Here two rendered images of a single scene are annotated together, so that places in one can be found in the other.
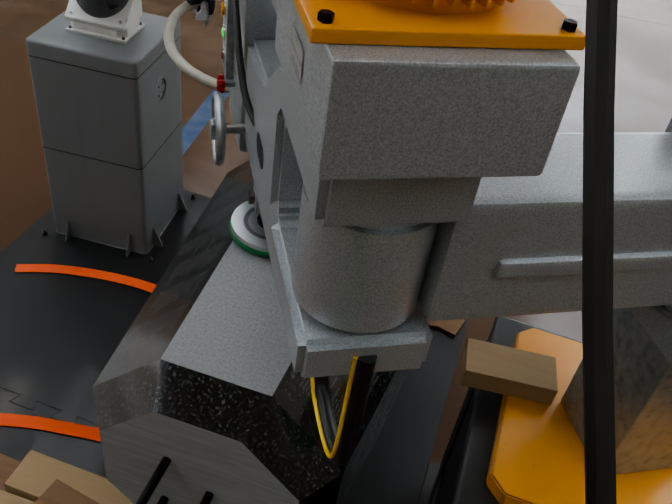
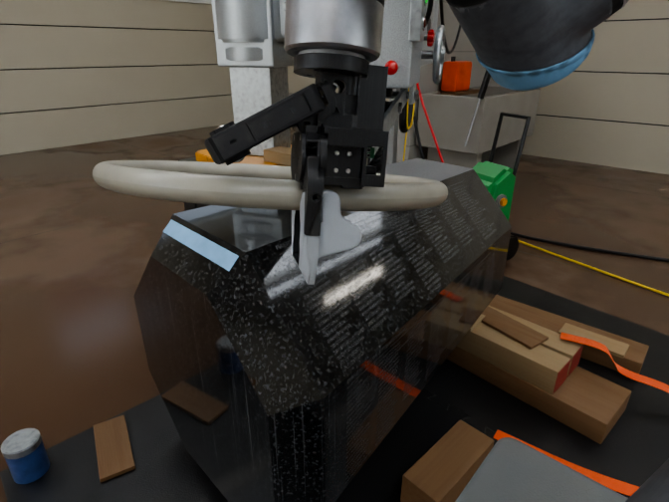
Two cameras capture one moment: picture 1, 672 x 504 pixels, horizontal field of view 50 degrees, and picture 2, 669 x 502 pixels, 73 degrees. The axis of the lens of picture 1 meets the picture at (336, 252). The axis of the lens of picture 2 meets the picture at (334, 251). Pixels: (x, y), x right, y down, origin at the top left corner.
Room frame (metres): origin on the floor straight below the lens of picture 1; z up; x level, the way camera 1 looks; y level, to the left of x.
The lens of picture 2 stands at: (2.54, 0.81, 1.21)
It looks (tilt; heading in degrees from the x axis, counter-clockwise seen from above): 24 degrees down; 215
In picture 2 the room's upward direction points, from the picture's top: straight up
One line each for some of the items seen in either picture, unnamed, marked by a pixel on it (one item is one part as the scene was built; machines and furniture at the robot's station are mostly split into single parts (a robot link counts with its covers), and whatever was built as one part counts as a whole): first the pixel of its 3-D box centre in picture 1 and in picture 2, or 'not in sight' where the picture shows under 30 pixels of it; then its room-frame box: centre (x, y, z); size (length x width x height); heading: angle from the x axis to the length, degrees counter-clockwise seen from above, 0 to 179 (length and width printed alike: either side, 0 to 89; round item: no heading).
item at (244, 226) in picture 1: (273, 223); not in sight; (1.42, 0.17, 0.85); 0.21 x 0.21 x 0.01
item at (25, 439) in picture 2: not in sight; (26, 455); (2.25, -0.54, 0.08); 0.10 x 0.10 x 0.13
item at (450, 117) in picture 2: not in sight; (478, 136); (-1.97, -0.58, 0.43); 1.30 x 0.62 x 0.86; 173
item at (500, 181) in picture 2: not in sight; (486, 189); (-0.18, 0.06, 0.43); 0.35 x 0.35 x 0.87; 62
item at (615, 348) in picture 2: not in sight; (592, 339); (0.62, 0.81, 0.10); 0.25 x 0.10 x 0.01; 83
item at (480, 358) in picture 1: (508, 370); (288, 156); (1.10, -0.42, 0.81); 0.20 x 0.10 x 0.05; 85
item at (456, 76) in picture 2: not in sight; (459, 75); (-1.87, -0.80, 1.00); 0.50 x 0.22 x 0.33; 173
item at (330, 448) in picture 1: (336, 373); (408, 92); (0.79, -0.03, 1.06); 0.23 x 0.03 x 0.32; 18
